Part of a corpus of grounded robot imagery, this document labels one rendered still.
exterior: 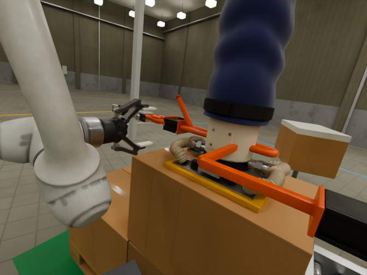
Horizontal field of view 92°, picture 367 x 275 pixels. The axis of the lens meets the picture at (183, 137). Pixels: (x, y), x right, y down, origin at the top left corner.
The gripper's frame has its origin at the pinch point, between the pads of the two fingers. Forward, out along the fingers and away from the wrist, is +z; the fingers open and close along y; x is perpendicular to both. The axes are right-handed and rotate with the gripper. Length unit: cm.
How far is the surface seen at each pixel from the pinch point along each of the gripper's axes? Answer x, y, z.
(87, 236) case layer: -37, 74, -8
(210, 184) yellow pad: 29.1, 11.0, -0.8
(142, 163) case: 2.8, 13.4, -5.0
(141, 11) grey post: -252, -136, 185
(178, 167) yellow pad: 16.1, 10.9, -0.4
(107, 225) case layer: -17, 54, -7
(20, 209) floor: -136, 107, -22
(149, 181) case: 7.4, 18.8, -5.0
